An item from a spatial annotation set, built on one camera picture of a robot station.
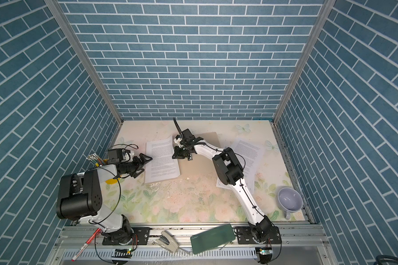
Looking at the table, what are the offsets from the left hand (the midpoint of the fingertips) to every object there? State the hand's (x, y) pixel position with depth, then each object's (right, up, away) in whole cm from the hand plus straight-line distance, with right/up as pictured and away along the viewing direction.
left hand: (148, 162), depth 94 cm
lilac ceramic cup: (+77, -18, -9) cm, 79 cm away
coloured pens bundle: (-22, +3, -11) cm, 25 cm away
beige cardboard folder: (+30, -2, +4) cm, 30 cm away
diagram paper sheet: (+41, -12, -3) cm, 43 cm away
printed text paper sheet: (+8, -2, +5) cm, 9 cm away
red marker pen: (-16, -28, -20) cm, 38 cm away
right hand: (+12, +3, +6) cm, 13 cm away
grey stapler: (+17, -30, -23) cm, 42 cm away
